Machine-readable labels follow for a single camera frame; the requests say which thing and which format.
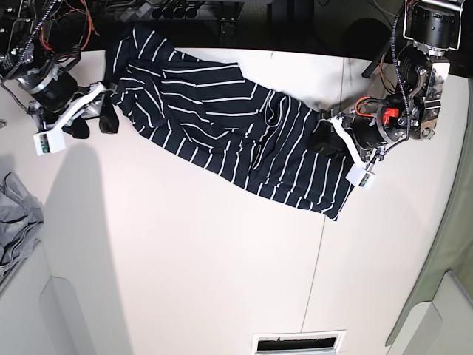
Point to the grey cloth pile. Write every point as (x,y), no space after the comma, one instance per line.
(21,220)

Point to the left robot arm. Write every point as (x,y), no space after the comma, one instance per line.
(413,69)

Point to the black round object on floor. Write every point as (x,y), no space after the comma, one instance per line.
(365,38)

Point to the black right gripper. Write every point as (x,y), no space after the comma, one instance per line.
(55,91)

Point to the black power strip with plugs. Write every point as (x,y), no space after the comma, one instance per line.
(129,11)

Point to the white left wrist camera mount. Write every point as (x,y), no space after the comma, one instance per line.
(360,174)

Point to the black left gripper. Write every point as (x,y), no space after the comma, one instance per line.
(369,131)

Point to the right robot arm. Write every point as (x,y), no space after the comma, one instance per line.
(41,41)

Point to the navy white striped t-shirt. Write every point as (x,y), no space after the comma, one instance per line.
(209,114)

